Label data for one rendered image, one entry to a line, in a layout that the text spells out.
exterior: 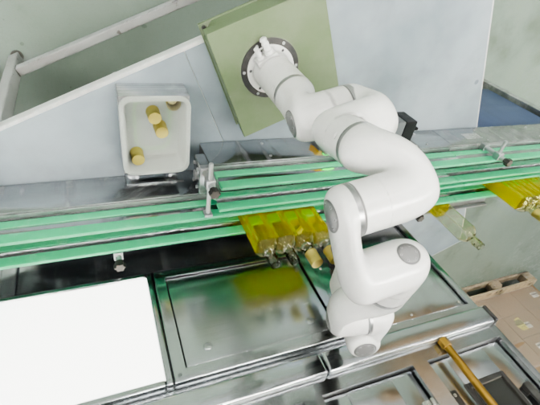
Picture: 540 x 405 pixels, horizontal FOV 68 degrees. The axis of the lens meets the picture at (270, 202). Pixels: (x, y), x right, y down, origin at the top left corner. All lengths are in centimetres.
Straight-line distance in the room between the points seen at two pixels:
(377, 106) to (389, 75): 66
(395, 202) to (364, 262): 10
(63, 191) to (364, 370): 91
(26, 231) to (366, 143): 83
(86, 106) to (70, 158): 16
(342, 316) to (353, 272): 22
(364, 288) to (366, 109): 32
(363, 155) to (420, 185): 10
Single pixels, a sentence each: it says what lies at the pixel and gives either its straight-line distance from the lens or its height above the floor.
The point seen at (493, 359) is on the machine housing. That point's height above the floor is 148.
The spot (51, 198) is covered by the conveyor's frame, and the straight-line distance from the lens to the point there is 118.
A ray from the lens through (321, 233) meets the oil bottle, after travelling 115.
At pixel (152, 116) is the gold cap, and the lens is 109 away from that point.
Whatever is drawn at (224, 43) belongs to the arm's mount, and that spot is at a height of 84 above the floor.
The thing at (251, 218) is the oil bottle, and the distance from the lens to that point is 115.
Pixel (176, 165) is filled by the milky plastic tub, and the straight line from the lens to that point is 116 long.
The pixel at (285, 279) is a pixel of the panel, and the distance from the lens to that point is 121.
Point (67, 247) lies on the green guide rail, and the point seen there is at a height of 93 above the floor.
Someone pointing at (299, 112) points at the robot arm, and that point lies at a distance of 82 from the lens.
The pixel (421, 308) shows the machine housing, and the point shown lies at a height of 128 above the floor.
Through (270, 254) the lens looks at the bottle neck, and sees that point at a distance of 107.
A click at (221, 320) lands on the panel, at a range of 109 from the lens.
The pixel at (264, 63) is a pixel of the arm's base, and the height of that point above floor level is 89.
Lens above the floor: 178
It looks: 45 degrees down
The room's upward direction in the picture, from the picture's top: 149 degrees clockwise
